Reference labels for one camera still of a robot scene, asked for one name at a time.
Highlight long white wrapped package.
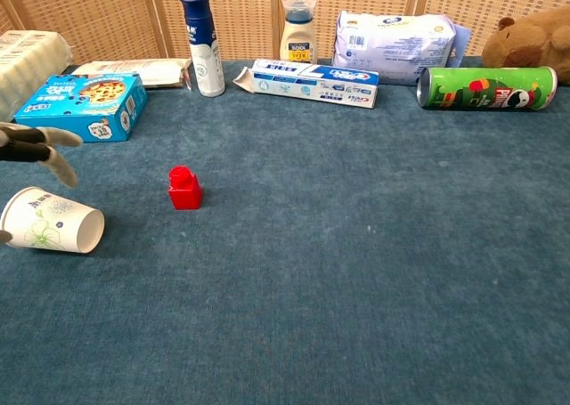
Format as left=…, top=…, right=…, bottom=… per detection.
left=0, top=29, right=73, bottom=122

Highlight brown capybara plush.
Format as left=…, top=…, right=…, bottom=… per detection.
left=481, top=4, right=570, bottom=86

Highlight small red cube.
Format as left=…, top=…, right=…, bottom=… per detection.
left=167, top=165, right=203, bottom=211

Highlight bamboo folding screen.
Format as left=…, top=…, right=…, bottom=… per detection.
left=0, top=0, right=570, bottom=66

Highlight white blue toothpaste box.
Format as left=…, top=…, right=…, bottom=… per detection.
left=232, top=58, right=381, bottom=110

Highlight blue table mat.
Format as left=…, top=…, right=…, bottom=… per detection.
left=0, top=56, right=570, bottom=405

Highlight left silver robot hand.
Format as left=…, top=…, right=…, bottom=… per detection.
left=0, top=122, right=84, bottom=246

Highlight green chips can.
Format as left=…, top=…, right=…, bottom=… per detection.
left=415, top=65, right=559, bottom=112

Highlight white floral paper cup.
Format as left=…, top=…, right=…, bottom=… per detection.
left=0, top=186, right=106, bottom=255

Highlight white blue tissue pack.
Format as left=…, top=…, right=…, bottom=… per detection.
left=330, top=10, right=473, bottom=87

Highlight flat white plastic packet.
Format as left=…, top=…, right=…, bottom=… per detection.
left=70, top=58, right=193, bottom=90

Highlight mayonnaise jar with clear cap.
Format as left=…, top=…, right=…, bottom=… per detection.
left=279, top=0, right=319, bottom=65

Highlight blue cookie box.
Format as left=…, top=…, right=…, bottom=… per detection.
left=13, top=72, right=149, bottom=144

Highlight white bottle with blue cap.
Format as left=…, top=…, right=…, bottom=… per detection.
left=178, top=0, right=227, bottom=99

